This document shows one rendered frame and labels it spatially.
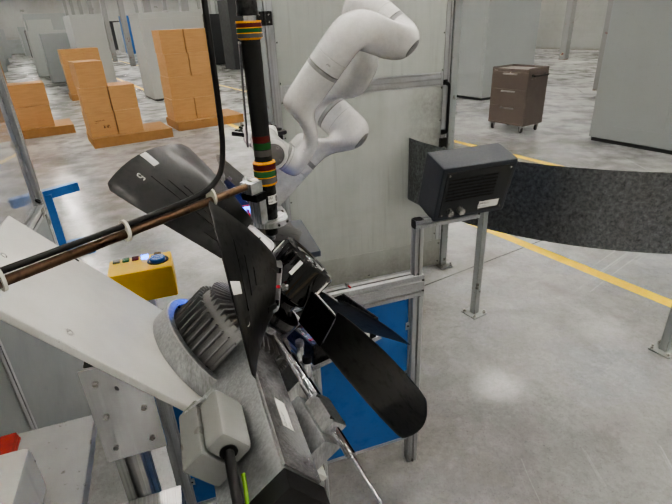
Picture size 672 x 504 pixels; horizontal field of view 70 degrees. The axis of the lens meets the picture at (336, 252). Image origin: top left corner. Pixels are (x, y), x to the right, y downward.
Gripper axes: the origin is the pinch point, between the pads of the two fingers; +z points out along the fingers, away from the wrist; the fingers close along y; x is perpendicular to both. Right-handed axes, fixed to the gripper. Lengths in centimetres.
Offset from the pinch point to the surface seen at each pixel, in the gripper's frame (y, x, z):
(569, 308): 189, -122, 35
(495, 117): 426, -110, 486
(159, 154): -26, 10, -63
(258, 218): -10, -1, -71
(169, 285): -30, -32, -40
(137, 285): -37, -30, -40
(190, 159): -21, 9, -61
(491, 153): 68, -3, -30
